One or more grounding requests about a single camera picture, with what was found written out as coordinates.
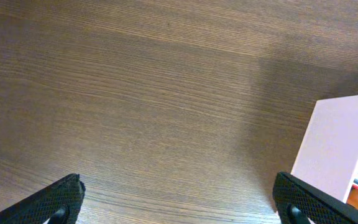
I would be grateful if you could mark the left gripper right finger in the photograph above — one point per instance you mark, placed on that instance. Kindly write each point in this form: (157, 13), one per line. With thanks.
(298, 202)

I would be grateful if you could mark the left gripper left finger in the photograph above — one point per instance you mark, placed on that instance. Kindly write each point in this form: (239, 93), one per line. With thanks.
(59, 202)

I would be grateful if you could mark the white cardboard box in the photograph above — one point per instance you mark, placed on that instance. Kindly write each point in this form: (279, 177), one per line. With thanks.
(328, 155)

